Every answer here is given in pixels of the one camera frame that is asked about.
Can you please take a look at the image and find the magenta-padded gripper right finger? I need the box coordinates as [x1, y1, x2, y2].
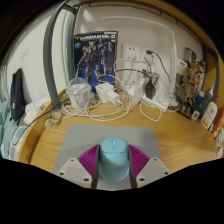
[128, 143, 172, 190]

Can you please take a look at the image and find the clear dome-lid cup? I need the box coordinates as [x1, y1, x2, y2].
[65, 77, 93, 109]

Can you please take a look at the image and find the robot model kit box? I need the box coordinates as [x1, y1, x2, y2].
[73, 30, 119, 93]

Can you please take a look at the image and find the white desk lamp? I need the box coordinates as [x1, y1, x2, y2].
[109, 14, 181, 108]

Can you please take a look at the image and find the light blue computer mouse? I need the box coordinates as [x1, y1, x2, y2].
[98, 137, 131, 182]

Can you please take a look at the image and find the black power adapter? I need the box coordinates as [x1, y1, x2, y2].
[143, 81, 157, 100]

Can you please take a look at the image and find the black backpack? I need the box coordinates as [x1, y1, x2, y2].
[9, 68, 27, 122]

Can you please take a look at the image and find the grey metal shelf frame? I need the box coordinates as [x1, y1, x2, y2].
[42, 0, 221, 109]

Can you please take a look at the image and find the teal bed blanket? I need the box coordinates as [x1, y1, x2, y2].
[0, 99, 18, 158]

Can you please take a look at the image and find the white charger block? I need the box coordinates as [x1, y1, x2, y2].
[95, 82, 122, 106]

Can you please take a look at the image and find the white power strip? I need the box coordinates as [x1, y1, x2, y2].
[141, 94, 169, 113]

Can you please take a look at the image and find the white crumpled tissue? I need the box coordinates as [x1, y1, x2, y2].
[23, 96, 51, 125]

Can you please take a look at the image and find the small white clock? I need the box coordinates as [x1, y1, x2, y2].
[191, 109, 201, 120]

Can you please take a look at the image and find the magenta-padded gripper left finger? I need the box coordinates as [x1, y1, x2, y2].
[54, 143, 101, 190]

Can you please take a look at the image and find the white lotion bottle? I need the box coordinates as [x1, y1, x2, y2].
[200, 94, 219, 130]

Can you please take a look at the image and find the grey mouse pad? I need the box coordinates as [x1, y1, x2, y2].
[53, 123, 163, 192]

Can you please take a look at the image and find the black power cable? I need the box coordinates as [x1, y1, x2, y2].
[145, 49, 172, 83]

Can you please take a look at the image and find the white charging cable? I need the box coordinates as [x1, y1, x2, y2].
[61, 98, 134, 122]

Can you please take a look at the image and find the white wall socket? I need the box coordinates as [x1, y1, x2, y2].
[121, 43, 142, 63]
[141, 46, 158, 64]

